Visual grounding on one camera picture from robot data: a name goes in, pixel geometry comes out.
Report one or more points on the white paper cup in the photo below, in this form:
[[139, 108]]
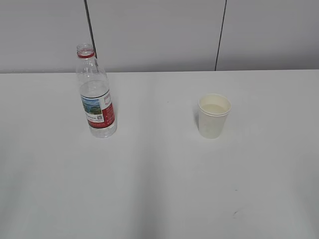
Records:
[[213, 110]]

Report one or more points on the clear plastic water bottle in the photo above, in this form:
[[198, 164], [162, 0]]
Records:
[[95, 94]]

